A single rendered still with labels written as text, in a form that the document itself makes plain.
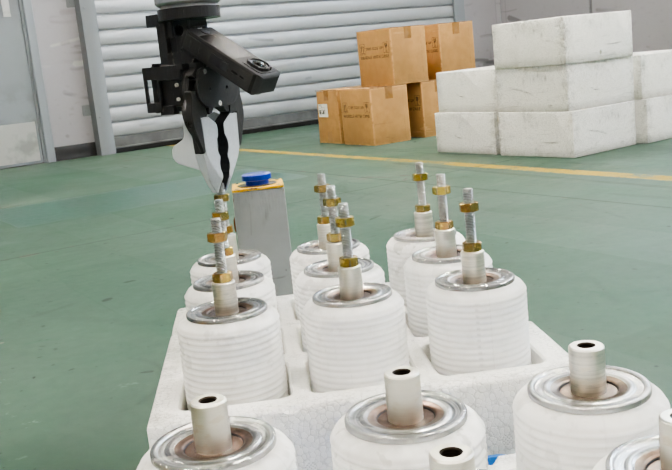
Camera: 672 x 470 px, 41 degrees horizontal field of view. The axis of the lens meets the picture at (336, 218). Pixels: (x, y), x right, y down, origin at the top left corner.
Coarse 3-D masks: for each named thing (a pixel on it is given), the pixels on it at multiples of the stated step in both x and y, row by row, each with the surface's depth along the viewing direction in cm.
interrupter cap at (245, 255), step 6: (240, 252) 109; (246, 252) 108; (252, 252) 108; (258, 252) 107; (204, 258) 108; (210, 258) 108; (240, 258) 107; (246, 258) 105; (252, 258) 105; (258, 258) 106; (198, 264) 106; (204, 264) 104; (210, 264) 104
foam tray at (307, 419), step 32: (288, 320) 104; (288, 352) 93; (416, 352) 89; (544, 352) 85; (160, 384) 87; (288, 384) 90; (384, 384) 81; (448, 384) 80; (480, 384) 79; (512, 384) 80; (160, 416) 79; (256, 416) 78; (288, 416) 78; (320, 416) 78; (480, 416) 80; (512, 416) 80; (320, 448) 79; (512, 448) 81
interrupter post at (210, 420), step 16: (192, 400) 54; (208, 400) 54; (224, 400) 53; (192, 416) 53; (208, 416) 53; (224, 416) 53; (208, 432) 53; (224, 432) 53; (208, 448) 53; (224, 448) 53
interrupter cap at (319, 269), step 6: (360, 258) 99; (366, 258) 98; (312, 264) 98; (318, 264) 98; (324, 264) 98; (360, 264) 96; (366, 264) 96; (372, 264) 95; (306, 270) 96; (312, 270) 96; (318, 270) 96; (324, 270) 96; (366, 270) 94; (312, 276) 94; (318, 276) 93; (324, 276) 93; (330, 276) 93; (336, 276) 93
